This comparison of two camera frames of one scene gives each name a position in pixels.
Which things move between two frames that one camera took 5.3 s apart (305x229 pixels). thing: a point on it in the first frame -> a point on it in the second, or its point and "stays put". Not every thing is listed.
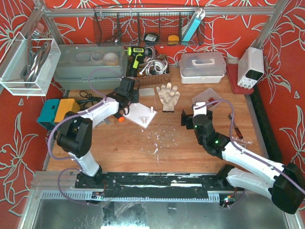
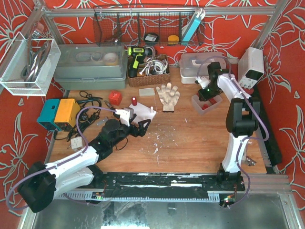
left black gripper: x=122 y=109 -> x=134 y=128
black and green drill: x=138 y=53 stays put
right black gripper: x=188 y=119 -> x=206 y=94
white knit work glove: x=169 y=96 stays put
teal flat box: x=191 y=30 stays put
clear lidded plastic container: x=202 y=67 stays put
